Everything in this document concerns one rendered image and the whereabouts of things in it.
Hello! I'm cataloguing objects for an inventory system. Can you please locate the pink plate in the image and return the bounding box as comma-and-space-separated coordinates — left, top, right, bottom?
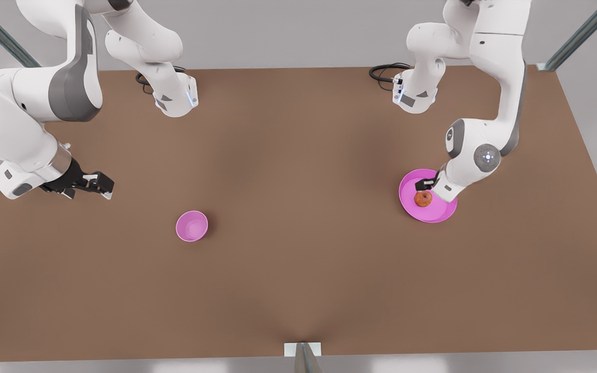
399, 168, 458, 224

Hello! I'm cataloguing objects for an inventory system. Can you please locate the pink bowl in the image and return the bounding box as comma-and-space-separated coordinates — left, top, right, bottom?
176, 210, 209, 242

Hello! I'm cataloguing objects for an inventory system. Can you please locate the black cable loop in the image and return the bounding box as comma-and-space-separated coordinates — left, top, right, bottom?
369, 63, 413, 92
135, 66, 187, 95

